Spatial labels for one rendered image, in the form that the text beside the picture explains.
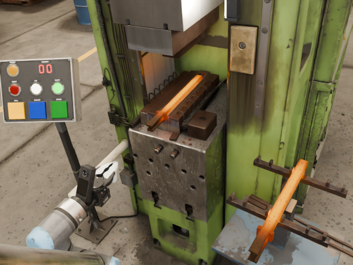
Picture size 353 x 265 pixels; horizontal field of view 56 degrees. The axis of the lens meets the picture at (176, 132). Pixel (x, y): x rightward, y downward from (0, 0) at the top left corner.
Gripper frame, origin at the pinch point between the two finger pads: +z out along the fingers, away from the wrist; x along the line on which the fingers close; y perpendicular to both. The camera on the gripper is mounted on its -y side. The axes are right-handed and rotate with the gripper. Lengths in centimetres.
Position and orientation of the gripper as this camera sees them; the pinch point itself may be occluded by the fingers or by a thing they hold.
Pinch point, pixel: (114, 162)
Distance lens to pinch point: 118.3
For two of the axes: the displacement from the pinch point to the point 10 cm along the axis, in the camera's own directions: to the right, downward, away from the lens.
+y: 0.8, 8.0, 6.0
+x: 8.7, 2.4, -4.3
